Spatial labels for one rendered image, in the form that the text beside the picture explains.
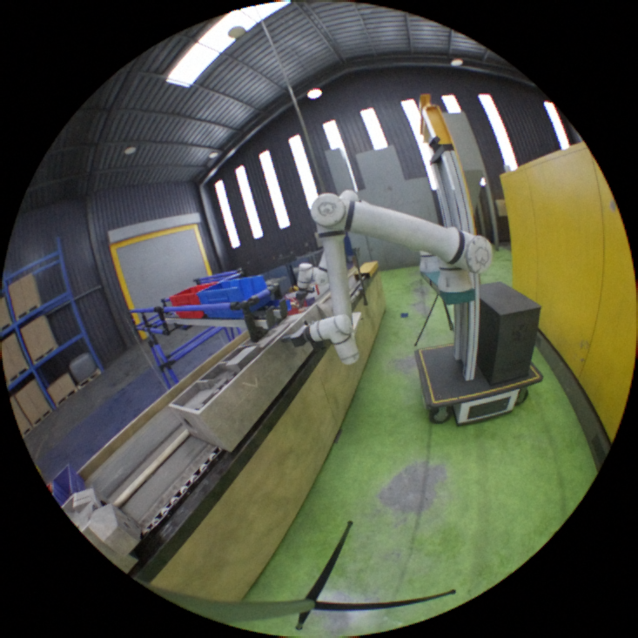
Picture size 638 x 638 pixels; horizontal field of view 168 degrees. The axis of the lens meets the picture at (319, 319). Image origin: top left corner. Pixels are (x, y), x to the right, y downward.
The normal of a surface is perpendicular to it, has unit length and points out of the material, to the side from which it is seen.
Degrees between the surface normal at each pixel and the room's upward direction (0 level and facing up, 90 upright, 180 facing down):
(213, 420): 80
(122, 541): 71
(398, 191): 90
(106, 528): 54
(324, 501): 0
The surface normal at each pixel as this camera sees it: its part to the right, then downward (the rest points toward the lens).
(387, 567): -0.26, -0.90
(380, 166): -0.39, 0.42
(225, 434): 0.83, -0.23
